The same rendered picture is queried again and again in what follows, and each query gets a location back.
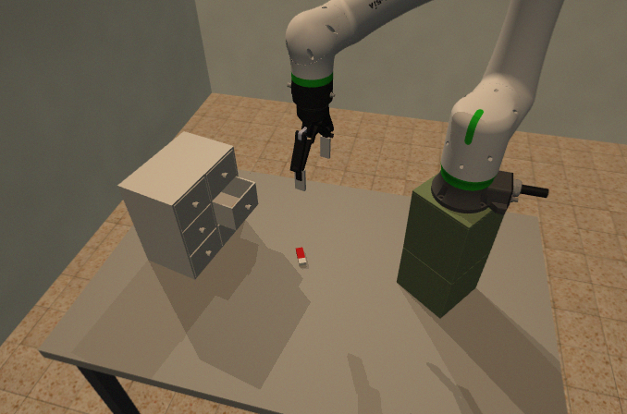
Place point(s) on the grey drawer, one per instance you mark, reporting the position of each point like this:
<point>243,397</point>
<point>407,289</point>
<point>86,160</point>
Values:
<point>196,232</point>
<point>241,191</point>
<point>205,252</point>
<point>221,174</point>
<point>225,233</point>
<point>192,203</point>

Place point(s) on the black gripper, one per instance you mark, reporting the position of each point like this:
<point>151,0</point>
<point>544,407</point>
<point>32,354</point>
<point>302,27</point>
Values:
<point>302,146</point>

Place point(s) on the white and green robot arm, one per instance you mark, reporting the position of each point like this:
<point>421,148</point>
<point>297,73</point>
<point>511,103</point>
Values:
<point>480,124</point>

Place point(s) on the small beige chest of drawers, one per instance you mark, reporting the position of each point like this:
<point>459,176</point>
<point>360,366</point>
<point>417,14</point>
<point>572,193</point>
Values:
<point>151,192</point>

